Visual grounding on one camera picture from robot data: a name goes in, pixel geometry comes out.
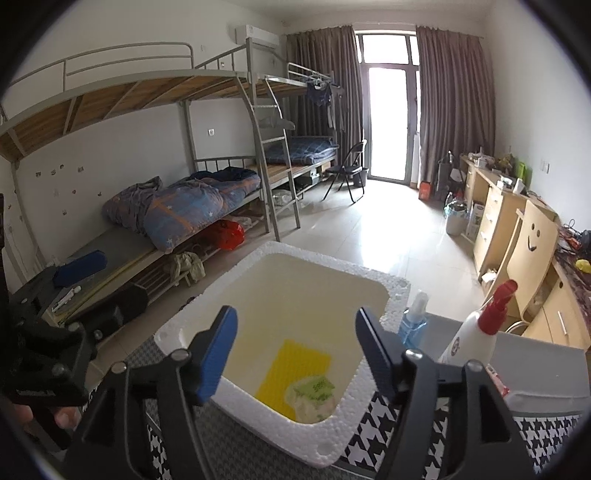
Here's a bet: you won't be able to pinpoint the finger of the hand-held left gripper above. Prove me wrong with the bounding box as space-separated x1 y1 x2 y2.
9 250 108 305
69 282 148 342

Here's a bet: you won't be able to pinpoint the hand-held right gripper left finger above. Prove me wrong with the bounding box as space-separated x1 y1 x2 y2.
65 305 238 480

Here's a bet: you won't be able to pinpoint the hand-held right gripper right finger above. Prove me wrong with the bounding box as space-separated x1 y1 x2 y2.
355 305 539 480

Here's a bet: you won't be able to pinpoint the white foam box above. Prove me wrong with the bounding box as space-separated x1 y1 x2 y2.
154 240 411 469

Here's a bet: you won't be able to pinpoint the person's left hand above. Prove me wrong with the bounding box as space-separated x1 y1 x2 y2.
9 401 84 444

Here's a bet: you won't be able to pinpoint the yellow sponge cloth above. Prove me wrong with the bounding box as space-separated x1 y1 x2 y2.
255 339 333 422

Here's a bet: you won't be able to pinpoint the beige cloth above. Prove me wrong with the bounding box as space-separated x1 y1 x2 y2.
166 251 206 288

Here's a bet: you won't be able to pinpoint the white cloth with green label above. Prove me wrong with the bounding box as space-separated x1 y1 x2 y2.
285 375 339 423

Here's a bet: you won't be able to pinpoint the white spray bottle red nozzle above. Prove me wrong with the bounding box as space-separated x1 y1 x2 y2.
438 279 519 365

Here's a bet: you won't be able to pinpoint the houndstooth table mat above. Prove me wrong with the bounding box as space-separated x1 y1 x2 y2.
83 309 591 480

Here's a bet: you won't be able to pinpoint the blue orange quilt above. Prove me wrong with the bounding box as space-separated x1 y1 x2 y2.
102 168 262 254

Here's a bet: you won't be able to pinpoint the red plastic bag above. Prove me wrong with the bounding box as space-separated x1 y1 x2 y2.
203 220 245 251

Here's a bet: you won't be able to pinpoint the red snack packet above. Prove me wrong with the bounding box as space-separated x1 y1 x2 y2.
485 362 511 398

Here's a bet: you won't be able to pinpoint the white bucket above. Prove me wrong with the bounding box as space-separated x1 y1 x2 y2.
444 198 472 237

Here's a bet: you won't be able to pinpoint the light wooden desk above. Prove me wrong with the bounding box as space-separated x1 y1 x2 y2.
459 154 591 352

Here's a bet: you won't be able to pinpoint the grey metal bunk bed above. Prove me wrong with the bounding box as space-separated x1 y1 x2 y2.
0 41 301 324
252 62 342 195

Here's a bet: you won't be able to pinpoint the black folding chair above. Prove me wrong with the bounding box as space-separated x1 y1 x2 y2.
322 140 369 204

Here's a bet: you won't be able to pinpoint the wooden chair with smiley face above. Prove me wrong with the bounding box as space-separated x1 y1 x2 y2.
480 199 561 330

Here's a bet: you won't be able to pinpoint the blue plaid quilt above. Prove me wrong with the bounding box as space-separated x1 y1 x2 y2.
265 135 340 166

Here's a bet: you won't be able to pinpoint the glass balcony door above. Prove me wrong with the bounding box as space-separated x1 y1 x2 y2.
358 32 421 183

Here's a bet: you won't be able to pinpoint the hanging dark clothes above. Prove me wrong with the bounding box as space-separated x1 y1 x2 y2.
302 76 347 134

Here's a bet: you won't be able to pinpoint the brown curtain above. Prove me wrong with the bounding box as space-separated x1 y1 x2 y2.
416 24 497 162
285 25 365 185

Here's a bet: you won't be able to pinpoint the white air conditioner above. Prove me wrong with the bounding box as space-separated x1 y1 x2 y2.
235 24 280 48

